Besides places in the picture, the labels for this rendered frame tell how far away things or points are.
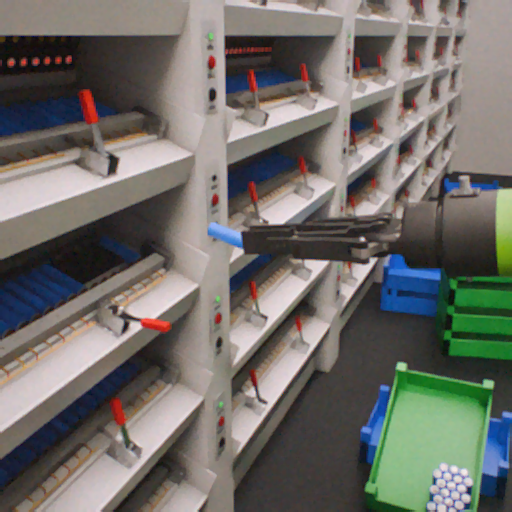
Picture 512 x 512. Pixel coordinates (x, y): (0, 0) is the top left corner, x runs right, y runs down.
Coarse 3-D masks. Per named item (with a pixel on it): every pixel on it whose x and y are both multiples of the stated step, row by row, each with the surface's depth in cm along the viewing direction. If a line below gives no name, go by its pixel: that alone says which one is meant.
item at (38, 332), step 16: (160, 256) 87; (128, 272) 81; (144, 272) 83; (96, 288) 75; (112, 288) 76; (128, 288) 80; (64, 304) 71; (80, 304) 72; (48, 320) 67; (64, 320) 69; (16, 336) 63; (32, 336) 64; (48, 336) 67; (0, 352) 61; (16, 352) 62; (48, 352) 65; (0, 368) 61; (0, 384) 59
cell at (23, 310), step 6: (0, 288) 70; (0, 294) 69; (6, 294) 69; (0, 300) 69; (6, 300) 69; (12, 300) 69; (18, 300) 69; (6, 306) 68; (12, 306) 68; (18, 306) 68; (24, 306) 68; (18, 312) 68; (24, 312) 68; (30, 312) 68; (36, 312) 68; (30, 318) 68
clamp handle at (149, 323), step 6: (120, 312) 73; (120, 318) 72; (126, 318) 72; (132, 318) 72; (138, 318) 72; (144, 318) 72; (150, 318) 72; (138, 324) 71; (144, 324) 71; (150, 324) 71; (156, 324) 70; (162, 324) 70; (168, 324) 70; (162, 330) 70
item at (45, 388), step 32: (128, 224) 90; (192, 256) 88; (160, 288) 84; (192, 288) 87; (64, 352) 67; (96, 352) 69; (128, 352) 76; (32, 384) 62; (64, 384) 63; (0, 416) 57; (32, 416) 60; (0, 448) 57
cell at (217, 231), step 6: (210, 228) 76; (216, 228) 76; (222, 228) 76; (228, 228) 76; (210, 234) 76; (216, 234) 76; (222, 234) 76; (228, 234) 76; (234, 234) 75; (222, 240) 76; (228, 240) 76; (234, 240) 75; (240, 240) 75; (240, 246) 75
